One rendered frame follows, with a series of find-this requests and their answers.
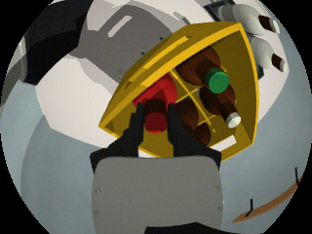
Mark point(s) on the red bottle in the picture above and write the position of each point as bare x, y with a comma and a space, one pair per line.
155, 99

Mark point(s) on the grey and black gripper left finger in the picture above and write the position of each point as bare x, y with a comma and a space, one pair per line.
127, 143

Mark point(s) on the yellow crate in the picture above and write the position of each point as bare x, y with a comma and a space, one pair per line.
229, 40

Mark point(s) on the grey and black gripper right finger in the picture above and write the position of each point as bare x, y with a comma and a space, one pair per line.
184, 144

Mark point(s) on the white bottle with grey label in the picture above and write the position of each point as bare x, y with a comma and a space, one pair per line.
264, 55
251, 19

